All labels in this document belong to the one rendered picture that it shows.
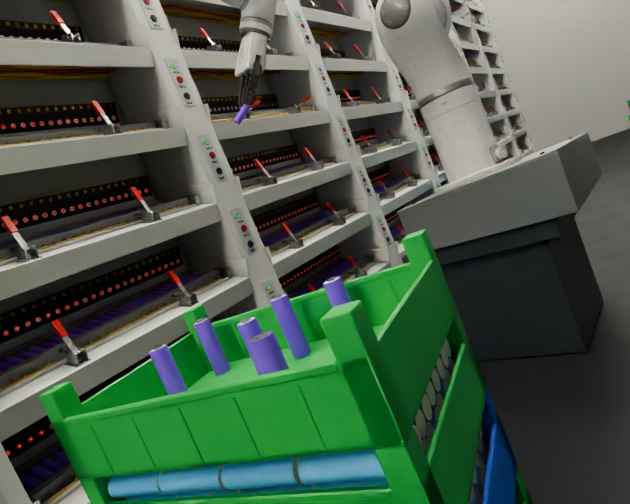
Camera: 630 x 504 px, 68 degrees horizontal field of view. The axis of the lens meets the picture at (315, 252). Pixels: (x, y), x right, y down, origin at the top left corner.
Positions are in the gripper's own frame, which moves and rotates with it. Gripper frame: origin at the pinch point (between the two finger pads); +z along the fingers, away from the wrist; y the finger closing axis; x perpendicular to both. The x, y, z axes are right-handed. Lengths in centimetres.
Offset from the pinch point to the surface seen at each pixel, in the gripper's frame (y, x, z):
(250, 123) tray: -10.8, 5.5, 4.5
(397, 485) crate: 101, -20, 41
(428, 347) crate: 96, -14, 35
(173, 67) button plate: -3.6, -18.4, -3.2
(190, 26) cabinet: -44, -8, -27
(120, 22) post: -10.0, -31.0, -11.8
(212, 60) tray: -13.2, -7.0, -10.2
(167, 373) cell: 76, -27, 44
